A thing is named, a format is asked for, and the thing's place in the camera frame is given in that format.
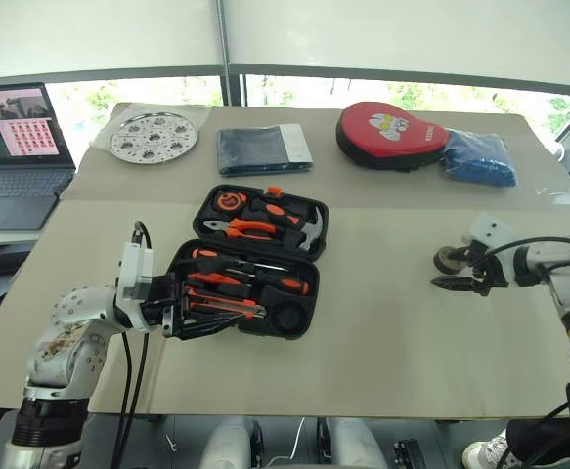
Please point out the black tool case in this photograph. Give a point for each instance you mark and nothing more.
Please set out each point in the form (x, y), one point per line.
(294, 264)

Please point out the bagged blue cloth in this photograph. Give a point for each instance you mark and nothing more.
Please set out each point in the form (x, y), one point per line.
(477, 161)

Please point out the stubby black orange screwdriver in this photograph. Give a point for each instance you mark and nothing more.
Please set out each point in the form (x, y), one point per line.
(284, 285)

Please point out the orange black tape measure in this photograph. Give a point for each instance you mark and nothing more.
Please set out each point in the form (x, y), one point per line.
(227, 200)

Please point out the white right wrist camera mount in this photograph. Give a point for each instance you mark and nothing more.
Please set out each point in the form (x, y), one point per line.
(490, 229)

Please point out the packaged dark blue cloth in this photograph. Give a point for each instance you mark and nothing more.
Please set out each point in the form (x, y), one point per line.
(260, 149)

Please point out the red heart shaped case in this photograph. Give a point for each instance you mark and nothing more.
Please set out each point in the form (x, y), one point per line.
(387, 137)

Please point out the dark tape roll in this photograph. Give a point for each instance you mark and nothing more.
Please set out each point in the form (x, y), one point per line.
(444, 260)

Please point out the open dark laptop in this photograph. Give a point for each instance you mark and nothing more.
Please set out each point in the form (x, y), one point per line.
(15, 151)

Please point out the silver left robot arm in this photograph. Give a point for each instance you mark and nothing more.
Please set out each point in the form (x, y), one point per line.
(64, 337)

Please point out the grey rounded shape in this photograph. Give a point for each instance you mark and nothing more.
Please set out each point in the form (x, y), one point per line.
(350, 444)
(233, 444)

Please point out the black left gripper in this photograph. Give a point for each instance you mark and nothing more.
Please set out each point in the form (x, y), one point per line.
(162, 298)

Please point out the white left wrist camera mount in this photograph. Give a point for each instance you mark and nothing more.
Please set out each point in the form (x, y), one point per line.
(135, 266)

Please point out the grey window post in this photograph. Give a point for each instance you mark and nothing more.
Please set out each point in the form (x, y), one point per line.
(224, 54)

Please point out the red voltage tester pen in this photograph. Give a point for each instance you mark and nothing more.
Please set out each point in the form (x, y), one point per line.
(216, 280)

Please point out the perforated round steel plate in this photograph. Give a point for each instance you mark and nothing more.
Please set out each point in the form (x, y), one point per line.
(153, 137)

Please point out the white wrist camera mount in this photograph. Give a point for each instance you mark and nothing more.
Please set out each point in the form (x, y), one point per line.
(490, 229)
(135, 266)

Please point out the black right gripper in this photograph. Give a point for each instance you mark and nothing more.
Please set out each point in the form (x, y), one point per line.
(489, 276)

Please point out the black orange claw hammer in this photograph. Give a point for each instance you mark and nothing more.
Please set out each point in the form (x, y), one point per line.
(279, 213)

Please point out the white sneaker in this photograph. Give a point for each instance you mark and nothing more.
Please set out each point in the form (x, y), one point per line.
(490, 450)

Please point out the black orange utility knife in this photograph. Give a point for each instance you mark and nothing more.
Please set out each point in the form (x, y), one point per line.
(226, 305)

